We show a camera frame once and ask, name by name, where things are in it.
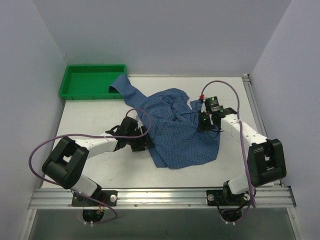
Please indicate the green plastic tray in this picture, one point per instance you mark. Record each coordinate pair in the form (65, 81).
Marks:
(91, 82)

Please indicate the blue checked long sleeve shirt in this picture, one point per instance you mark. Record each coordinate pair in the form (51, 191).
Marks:
(173, 126)

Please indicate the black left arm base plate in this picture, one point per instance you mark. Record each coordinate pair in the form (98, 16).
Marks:
(96, 197)

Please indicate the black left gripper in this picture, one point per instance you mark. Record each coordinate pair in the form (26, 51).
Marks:
(144, 140)

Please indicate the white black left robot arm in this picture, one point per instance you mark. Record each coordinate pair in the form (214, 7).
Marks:
(67, 160)

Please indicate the aluminium right side rail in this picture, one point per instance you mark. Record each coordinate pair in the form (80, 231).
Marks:
(253, 105)

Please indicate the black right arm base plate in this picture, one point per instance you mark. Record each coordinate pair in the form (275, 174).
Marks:
(219, 197)

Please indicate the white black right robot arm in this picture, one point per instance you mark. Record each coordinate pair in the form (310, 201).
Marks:
(264, 158)

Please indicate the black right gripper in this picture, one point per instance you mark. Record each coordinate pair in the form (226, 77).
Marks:
(203, 122)

